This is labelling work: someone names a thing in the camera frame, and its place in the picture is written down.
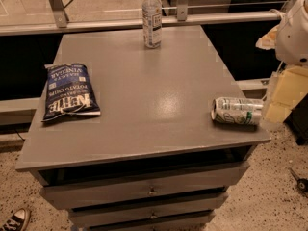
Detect black white sneaker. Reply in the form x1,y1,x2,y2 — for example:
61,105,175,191
0,208,31,231

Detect clear plastic water bottle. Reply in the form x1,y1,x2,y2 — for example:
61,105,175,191
142,0,162,48

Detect black tool on floor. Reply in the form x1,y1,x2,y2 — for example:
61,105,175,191
289,168,308,193

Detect green 7up can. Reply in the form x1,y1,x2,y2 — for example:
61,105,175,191
211,97,264,125

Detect top grey drawer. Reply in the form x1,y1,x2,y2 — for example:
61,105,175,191
40,161,249,210

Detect white cable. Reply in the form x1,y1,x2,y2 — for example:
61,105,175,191
269,8,287,21

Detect middle grey drawer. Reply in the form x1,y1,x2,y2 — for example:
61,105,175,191
69,191,228,227

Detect bottom grey drawer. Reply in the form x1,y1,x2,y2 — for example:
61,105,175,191
87,211,215,231

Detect blue kettle chips bag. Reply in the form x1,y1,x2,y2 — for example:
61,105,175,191
42,64,101,122

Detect grey drawer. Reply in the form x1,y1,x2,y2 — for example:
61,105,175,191
69,191,228,227
87,211,215,231
40,161,249,210

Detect grey drawer cabinet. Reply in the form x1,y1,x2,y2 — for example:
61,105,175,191
14,25,272,231

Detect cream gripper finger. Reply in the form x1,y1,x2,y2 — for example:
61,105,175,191
255,26,278,50
263,65,308,123

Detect metal railing frame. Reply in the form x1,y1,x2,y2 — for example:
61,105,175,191
0,0,296,36

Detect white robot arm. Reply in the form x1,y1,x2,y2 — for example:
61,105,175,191
255,0,308,123

